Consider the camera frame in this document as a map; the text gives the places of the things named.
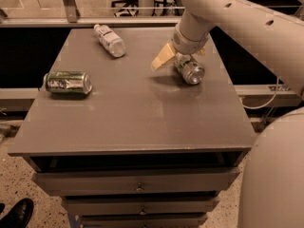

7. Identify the green soda can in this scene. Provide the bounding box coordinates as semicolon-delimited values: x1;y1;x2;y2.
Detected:
44;71;92;95

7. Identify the white cable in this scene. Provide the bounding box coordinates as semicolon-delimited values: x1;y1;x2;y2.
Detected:
240;76;281;110

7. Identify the metal window rail frame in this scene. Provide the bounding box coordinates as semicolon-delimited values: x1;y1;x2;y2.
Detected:
0;0;304;29

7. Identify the grey drawer cabinet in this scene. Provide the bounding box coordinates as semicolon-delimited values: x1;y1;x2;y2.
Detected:
9;28;255;228

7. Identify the white green 7up can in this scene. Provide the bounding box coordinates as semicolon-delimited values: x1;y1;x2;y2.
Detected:
174;53;205;85

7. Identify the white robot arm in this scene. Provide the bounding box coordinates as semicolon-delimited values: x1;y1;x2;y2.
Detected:
152;0;304;228

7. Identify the clear plastic water bottle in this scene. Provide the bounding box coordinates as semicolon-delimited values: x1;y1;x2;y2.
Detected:
94;24;125;58

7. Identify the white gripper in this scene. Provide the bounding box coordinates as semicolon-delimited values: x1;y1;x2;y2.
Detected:
151;11;213;70

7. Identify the black leather shoe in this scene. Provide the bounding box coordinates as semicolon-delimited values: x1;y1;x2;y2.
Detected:
0;198;34;228

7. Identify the black office chair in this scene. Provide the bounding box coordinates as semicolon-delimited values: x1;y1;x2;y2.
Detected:
111;0;139;16

